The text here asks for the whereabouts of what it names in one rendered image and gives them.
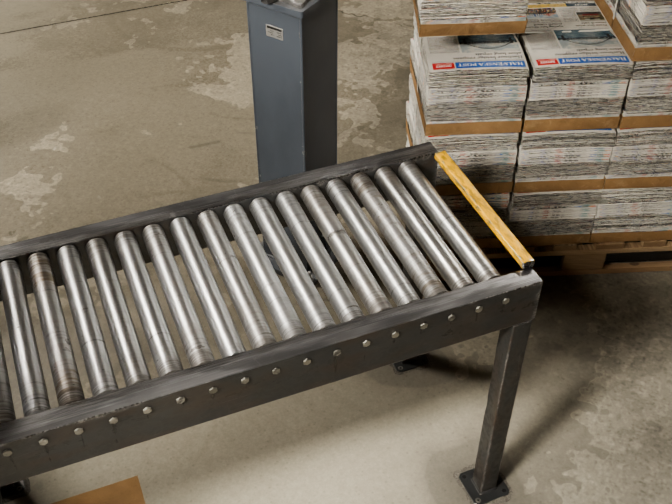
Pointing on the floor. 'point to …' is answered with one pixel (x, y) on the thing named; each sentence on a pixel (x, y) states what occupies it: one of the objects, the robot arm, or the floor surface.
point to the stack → (505, 59)
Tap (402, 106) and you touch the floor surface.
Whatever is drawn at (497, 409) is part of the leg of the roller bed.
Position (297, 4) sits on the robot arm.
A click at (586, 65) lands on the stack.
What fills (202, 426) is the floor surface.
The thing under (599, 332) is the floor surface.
